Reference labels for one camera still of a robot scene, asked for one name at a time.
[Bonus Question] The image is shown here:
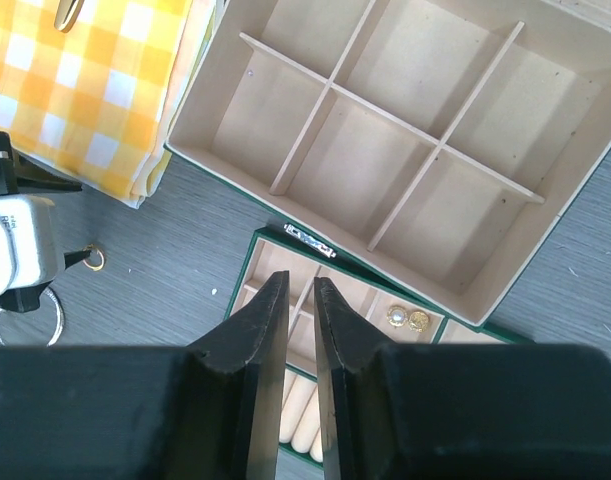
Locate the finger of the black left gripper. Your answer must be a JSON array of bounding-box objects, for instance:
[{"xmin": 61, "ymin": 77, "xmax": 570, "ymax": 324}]
[{"xmin": 64, "ymin": 248, "xmax": 92, "ymax": 268}]

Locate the small silver stud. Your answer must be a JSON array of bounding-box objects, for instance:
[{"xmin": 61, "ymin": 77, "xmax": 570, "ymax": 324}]
[{"xmin": 386, "ymin": 305, "xmax": 409, "ymax": 328}]

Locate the small gold stud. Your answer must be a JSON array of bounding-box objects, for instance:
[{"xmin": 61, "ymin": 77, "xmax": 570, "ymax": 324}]
[{"xmin": 408, "ymin": 310, "xmax": 431, "ymax": 333}]

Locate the green jewelry tray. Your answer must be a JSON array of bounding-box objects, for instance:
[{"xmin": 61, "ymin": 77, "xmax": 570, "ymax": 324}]
[{"xmin": 227, "ymin": 227, "xmax": 526, "ymax": 467}]

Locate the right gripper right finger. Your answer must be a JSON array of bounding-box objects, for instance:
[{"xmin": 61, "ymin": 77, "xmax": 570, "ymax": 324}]
[{"xmin": 313, "ymin": 276, "xmax": 611, "ymax": 480}]

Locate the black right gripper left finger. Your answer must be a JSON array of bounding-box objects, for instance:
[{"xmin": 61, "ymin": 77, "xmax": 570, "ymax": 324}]
[{"xmin": 0, "ymin": 271, "xmax": 290, "ymax": 479}]

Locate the green jewelry box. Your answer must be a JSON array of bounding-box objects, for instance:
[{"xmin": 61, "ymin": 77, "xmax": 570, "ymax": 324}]
[{"xmin": 166, "ymin": 1, "xmax": 611, "ymax": 325}]

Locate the orange checkered cloth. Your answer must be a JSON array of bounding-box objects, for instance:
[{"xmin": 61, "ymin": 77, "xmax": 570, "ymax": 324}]
[{"xmin": 0, "ymin": 1, "xmax": 217, "ymax": 207}]

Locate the gold table knife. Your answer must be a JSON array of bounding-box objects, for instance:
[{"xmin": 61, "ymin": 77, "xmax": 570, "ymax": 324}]
[{"xmin": 54, "ymin": 0, "xmax": 84, "ymax": 33}]

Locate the silver bangle bracelet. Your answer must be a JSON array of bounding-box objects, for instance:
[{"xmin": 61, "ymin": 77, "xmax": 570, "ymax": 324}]
[{"xmin": 0, "ymin": 287, "xmax": 66, "ymax": 347}]

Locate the gold ring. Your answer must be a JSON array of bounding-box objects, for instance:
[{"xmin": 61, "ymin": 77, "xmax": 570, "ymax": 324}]
[{"xmin": 82, "ymin": 244, "xmax": 107, "ymax": 273}]

